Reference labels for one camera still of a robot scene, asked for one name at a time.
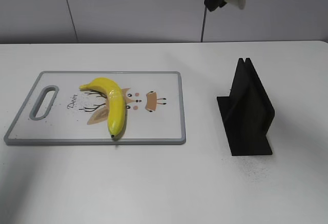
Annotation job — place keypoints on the yellow plastic banana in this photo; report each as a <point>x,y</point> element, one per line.
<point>117,104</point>

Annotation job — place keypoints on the black knife stand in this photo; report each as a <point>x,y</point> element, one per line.
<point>247,112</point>

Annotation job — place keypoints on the white grey-rimmed cutting board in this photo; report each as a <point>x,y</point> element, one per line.
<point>56,112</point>

